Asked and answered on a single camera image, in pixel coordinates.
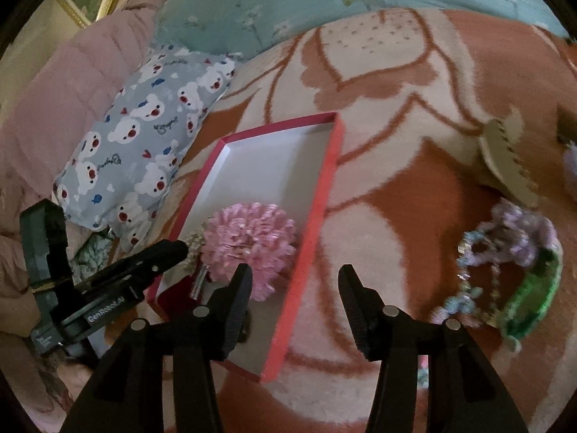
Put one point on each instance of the silver wristwatch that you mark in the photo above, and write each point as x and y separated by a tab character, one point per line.
199	284

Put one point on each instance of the green scrunchie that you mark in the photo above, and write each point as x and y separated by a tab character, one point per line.
536	297

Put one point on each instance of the orange and white floral blanket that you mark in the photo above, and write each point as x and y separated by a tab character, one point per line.
405	167

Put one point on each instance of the beige hair claw clip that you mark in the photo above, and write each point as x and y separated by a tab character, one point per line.
500	153

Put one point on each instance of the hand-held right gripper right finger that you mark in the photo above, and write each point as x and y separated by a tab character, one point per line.
360	320

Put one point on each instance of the pink fabric flower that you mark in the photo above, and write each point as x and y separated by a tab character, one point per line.
248	243

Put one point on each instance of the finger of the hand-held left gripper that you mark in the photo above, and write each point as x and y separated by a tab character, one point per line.
121	285
167	251

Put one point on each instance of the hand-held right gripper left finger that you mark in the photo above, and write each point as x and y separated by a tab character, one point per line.
234	320

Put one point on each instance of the purple fabric flower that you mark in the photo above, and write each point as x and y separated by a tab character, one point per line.
523	230

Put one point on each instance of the pink quilt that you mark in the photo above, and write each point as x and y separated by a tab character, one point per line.
58	99

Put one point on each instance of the teal floral quilt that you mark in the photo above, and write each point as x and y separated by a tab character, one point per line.
293	4

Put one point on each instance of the grey bear print pillow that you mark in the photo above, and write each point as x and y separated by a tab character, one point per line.
135	144

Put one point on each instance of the grey-green floral cloth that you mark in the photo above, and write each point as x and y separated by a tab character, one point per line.
94	252

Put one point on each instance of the lilac fabric flower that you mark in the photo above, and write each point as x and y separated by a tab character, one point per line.
570	162

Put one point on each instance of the pink-rimmed white tray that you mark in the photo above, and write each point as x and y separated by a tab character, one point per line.
270	167

